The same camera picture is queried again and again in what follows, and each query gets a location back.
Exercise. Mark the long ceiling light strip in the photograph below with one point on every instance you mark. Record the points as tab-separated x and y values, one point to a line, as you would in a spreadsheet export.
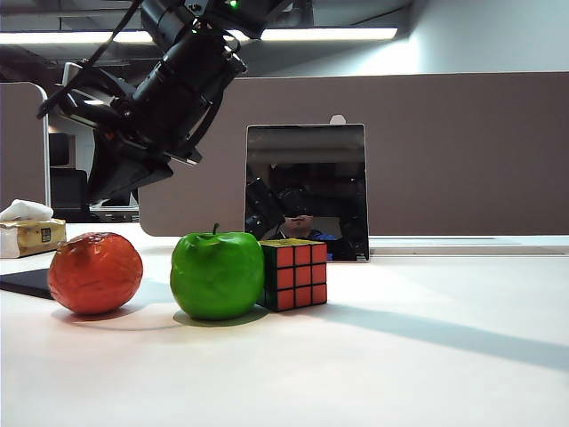
333	34

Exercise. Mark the black office chair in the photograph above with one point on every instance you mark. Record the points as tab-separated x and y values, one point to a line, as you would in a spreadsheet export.
69	195

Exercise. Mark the white tissue sheet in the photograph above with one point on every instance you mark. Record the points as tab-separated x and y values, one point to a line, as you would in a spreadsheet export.
26	210

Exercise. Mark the green plastic apple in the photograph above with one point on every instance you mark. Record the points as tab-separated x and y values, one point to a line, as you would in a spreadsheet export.
218	271

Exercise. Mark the square tabletop mirror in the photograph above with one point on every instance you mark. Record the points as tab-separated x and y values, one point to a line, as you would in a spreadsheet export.
306	155

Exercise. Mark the black smartphone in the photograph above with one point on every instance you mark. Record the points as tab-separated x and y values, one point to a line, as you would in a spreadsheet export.
26	282

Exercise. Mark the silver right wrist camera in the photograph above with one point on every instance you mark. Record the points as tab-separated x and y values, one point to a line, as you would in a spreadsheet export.
84	102

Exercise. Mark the white round wall hook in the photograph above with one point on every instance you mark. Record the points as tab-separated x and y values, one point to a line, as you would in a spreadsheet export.
338	120

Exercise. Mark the narrow brown desk partition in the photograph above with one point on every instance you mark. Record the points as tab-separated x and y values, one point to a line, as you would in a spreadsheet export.
22	155

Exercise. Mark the yellow tissue pack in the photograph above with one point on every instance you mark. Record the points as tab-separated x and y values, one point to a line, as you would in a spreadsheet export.
31	238

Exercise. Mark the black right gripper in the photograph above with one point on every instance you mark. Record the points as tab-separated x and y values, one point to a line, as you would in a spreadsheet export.
151	129

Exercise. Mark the Rubik's cube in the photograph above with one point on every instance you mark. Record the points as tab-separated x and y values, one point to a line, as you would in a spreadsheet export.
298	276

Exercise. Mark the orange plastic fruit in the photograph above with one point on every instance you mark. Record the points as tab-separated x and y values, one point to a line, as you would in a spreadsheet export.
95	276

